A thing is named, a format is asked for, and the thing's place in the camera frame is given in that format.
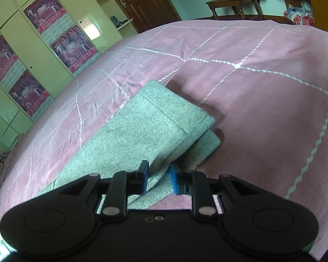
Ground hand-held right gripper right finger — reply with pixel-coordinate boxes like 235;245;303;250
169;162;261;222

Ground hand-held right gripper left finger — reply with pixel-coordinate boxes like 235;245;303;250
56;160;150;221

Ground grey towel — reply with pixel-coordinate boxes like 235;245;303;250
35;80;221;215

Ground pink checked bed sheet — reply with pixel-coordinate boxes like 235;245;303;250
0;19;328;254

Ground crumpled grey cloth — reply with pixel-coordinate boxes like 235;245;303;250
0;133;24;192

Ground white corner shelf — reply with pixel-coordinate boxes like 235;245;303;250
94;0;135;32

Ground dark teal shelf item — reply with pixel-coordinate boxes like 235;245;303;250
109;16;129;28

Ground pale yellow wardrobe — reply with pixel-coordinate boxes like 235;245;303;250
0;0;138;153

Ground red and white packets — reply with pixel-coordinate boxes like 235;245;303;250
283;4;315;27

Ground orange wooden shelf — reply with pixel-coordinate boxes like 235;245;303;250
276;0;328;35

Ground pink wall calendar poster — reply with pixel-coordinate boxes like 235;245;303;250
23;0;72;35
1;69;54;113
0;35;25;83
49;24;99;74

